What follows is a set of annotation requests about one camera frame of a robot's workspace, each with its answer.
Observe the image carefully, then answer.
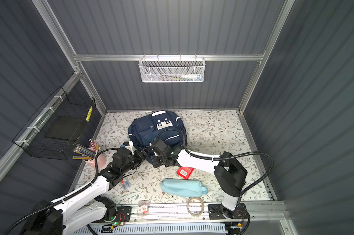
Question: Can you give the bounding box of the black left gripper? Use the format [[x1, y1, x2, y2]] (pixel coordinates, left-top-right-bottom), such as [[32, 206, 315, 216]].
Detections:
[[121, 145, 151, 176]]

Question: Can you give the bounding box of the red calculator package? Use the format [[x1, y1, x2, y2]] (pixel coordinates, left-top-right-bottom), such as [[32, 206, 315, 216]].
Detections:
[[177, 167, 194, 180]]

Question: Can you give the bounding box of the navy blue student backpack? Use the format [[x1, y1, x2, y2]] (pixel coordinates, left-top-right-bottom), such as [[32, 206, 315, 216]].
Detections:
[[128, 110, 187, 163]]

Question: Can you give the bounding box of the light teal pencil case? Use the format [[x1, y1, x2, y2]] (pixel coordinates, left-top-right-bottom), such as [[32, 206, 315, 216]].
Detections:
[[160, 179, 208, 197]]

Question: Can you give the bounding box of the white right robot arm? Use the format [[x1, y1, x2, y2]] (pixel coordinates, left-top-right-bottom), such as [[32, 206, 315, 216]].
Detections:
[[150, 139, 247, 212]]

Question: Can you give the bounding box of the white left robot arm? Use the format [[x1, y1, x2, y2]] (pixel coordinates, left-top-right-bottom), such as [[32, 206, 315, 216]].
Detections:
[[20, 146, 147, 235]]

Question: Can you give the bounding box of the pink pencil cup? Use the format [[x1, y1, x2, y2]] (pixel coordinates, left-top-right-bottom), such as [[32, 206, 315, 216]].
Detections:
[[86, 154, 107, 169]]

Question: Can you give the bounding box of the small clear eraser box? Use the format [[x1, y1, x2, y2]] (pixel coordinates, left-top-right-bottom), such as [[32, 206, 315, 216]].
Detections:
[[137, 200, 149, 216]]

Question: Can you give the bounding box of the clear tape roll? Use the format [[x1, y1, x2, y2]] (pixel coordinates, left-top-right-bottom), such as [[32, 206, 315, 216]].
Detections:
[[186, 197, 205, 217]]

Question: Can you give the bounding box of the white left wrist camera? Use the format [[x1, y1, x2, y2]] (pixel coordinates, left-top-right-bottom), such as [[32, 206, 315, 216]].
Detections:
[[122, 141, 135, 153]]

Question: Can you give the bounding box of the black wire mesh basket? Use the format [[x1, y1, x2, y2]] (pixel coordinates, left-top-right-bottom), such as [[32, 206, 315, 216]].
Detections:
[[13, 89, 96, 161]]

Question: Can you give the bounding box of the white wire mesh basket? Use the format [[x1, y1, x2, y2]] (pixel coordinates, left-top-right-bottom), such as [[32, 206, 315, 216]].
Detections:
[[138, 57, 206, 83]]

